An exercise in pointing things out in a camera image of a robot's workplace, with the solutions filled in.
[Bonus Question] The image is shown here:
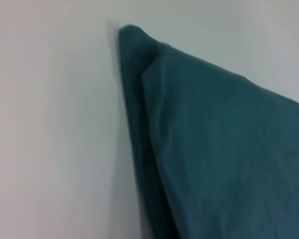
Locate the blue-green t-shirt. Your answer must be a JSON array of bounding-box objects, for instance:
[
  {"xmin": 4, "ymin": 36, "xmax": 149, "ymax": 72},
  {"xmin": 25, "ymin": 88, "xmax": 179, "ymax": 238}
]
[{"xmin": 118, "ymin": 24, "xmax": 299, "ymax": 239}]

